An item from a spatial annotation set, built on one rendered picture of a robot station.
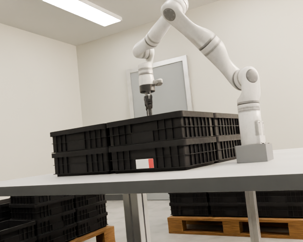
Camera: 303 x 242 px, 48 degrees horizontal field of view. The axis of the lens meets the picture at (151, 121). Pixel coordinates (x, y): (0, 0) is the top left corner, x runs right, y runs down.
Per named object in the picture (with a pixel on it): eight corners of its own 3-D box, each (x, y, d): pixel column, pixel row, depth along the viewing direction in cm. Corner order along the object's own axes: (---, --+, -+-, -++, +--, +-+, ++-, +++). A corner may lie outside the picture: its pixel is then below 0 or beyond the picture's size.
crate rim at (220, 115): (239, 118, 177) (238, 114, 177) (215, 117, 153) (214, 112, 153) (174, 127, 200) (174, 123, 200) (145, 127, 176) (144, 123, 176)
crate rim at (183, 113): (105, 128, 151) (104, 123, 151) (145, 127, 175) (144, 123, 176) (181, 116, 128) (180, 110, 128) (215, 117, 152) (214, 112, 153)
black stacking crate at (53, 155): (148, 167, 174) (146, 144, 175) (108, 174, 149) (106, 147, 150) (93, 170, 197) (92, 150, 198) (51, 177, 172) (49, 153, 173)
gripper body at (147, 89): (138, 86, 167) (140, 105, 166) (139, 83, 158) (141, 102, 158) (153, 85, 167) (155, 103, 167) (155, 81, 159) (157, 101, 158)
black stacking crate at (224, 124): (241, 136, 176) (238, 115, 177) (217, 138, 152) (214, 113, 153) (176, 143, 199) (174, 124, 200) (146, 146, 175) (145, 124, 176)
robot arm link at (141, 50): (129, 48, 166) (141, 31, 154) (145, 50, 170) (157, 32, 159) (132, 60, 163) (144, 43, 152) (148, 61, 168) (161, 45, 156)
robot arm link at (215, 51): (207, 39, 148) (219, 31, 139) (249, 81, 153) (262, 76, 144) (195, 54, 145) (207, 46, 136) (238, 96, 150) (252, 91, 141)
